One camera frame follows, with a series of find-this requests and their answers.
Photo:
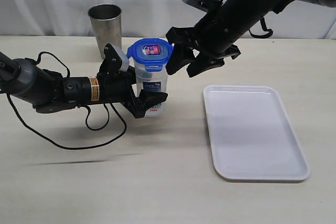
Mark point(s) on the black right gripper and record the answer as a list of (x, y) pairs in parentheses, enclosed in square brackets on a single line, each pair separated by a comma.
[(213, 36)]

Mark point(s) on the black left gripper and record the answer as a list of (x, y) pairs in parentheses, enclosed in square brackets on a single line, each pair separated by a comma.
[(117, 87)]

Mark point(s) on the clear plastic jar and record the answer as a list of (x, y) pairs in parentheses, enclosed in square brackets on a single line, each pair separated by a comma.
[(151, 76)]

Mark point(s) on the blue plastic lid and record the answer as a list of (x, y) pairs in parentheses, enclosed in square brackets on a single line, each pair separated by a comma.
[(153, 53)]

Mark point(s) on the stainless steel cup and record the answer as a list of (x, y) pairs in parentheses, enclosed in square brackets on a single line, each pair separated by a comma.
[(106, 24)]

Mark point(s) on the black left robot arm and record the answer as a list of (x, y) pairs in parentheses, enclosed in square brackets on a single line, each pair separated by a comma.
[(49, 92)]

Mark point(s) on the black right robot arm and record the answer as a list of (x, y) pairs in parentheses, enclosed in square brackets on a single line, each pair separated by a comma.
[(253, 11)]

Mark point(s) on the white plastic tray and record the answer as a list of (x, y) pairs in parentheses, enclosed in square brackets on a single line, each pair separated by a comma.
[(251, 136)]

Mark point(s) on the white backdrop curtain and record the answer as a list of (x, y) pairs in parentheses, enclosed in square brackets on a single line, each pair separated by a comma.
[(131, 3)]

